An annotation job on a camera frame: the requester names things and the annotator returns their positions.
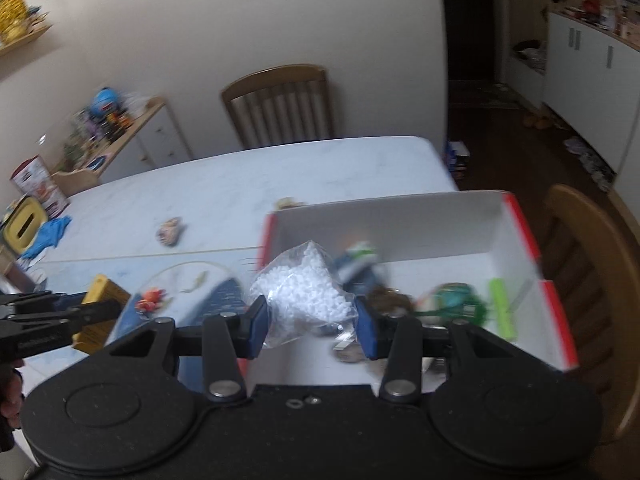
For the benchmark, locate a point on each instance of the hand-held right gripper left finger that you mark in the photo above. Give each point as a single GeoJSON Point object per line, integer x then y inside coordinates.
{"type": "Point", "coordinates": [260, 327]}

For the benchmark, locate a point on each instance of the wooden wall shelf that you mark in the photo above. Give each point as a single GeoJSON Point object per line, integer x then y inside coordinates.
{"type": "Point", "coordinates": [20, 25]}

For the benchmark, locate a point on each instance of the cartoon face plush charm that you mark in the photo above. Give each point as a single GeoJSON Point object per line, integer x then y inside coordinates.
{"type": "Point", "coordinates": [170, 232]}

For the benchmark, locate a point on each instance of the white and dark blue packet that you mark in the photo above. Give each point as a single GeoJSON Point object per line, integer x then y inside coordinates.
{"type": "Point", "coordinates": [360, 267]}

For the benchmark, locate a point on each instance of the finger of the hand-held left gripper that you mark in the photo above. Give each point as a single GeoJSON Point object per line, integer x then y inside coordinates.
{"type": "Point", "coordinates": [35, 300]}
{"type": "Point", "coordinates": [75, 312]}

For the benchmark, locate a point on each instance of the wooden chair with curved back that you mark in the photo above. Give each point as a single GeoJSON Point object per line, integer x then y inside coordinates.
{"type": "Point", "coordinates": [590, 280]}

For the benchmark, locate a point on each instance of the white cabinet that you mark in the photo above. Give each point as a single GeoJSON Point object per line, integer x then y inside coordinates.
{"type": "Point", "coordinates": [590, 85]}

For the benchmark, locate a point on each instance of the blue cloth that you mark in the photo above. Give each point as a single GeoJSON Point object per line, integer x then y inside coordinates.
{"type": "Point", "coordinates": [47, 237]}

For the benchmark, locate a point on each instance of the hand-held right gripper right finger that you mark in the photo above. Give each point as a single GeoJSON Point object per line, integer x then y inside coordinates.
{"type": "Point", "coordinates": [365, 332]}

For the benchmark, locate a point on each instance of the wooden slat-back chair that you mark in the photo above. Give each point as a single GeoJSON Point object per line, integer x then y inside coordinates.
{"type": "Point", "coordinates": [280, 105]}

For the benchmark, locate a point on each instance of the embroidered sachet with green tassel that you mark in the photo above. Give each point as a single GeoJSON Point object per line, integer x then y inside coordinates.
{"type": "Point", "coordinates": [452, 302]}

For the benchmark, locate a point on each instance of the bag of white beads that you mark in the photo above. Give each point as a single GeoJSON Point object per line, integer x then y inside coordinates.
{"type": "Point", "coordinates": [305, 290]}

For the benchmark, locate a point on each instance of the clutter of jars and toys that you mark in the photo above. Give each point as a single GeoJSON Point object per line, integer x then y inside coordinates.
{"type": "Point", "coordinates": [102, 120]}

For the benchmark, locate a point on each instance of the silver foil packet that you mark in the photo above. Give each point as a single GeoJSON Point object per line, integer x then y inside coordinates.
{"type": "Point", "coordinates": [347, 347]}

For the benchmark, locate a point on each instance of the red and white cardboard box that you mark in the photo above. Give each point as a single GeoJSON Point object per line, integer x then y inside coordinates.
{"type": "Point", "coordinates": [400, 230]}

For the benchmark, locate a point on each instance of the wooden and white sideboard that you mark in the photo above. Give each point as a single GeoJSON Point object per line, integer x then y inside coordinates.
{"type": "Point", "coordinates": [150, 137]}

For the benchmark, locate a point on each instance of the red printed bag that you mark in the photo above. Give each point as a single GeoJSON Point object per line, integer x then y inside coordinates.
{"type": "Point", "coordinates": [37, 180]}

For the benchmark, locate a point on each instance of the green tube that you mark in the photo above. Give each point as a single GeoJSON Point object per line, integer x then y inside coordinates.
{"type": "Point", "coordinates": [502, 310]}

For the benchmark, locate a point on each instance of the person's left hand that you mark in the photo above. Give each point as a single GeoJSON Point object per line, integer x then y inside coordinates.
{"type": "Point", "coordinates": [11, 395]}

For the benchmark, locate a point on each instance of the yellow tissue box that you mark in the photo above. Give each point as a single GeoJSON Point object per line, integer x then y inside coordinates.
{"type": "Point", "coordinates": [22, 225]}

